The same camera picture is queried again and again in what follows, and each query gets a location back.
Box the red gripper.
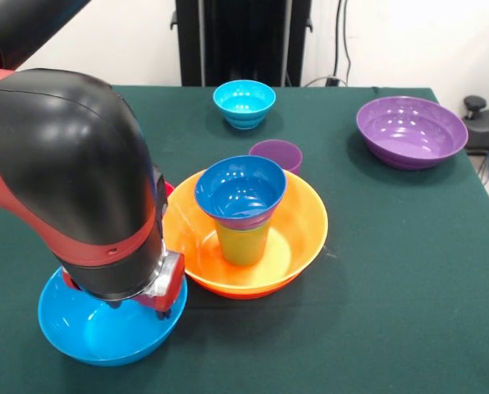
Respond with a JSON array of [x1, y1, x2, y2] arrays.
[[60, 250, 186, 322]]

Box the large sky blue bowl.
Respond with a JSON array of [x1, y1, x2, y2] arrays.
[[37, 265, 189, 368]]

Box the green cup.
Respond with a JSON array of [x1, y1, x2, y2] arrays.
[[213, 219, 272, 266]]

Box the dark blue bowl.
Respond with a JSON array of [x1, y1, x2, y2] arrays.
[[194, 154, 288, 231]]

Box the yellow bowl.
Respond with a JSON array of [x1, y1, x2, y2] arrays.
[[161, 167, 330, 291]]

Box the purple cup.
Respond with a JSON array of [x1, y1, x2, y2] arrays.
[[248, 140, 304, 176]]

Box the purple bowl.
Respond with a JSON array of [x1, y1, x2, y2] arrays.
[[355, 96, 469, 170]]

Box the orange bowl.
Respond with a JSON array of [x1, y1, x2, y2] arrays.
[[186, 268, 301, 300]]

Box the dark green table cloth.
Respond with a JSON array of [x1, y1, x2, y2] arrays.
[[0, 85, 489, 394]]

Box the small light blue bowl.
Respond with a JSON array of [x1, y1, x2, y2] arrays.
[[213, 80, 277, 131]]

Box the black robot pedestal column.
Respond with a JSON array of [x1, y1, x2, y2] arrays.
[[170, 0, 313, 88]]

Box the black power cable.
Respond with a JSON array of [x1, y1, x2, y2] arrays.
[[304, 0, 352, 88]]

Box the black pedestal leg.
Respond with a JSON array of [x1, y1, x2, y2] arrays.
[[461, 95, 489, 184]]

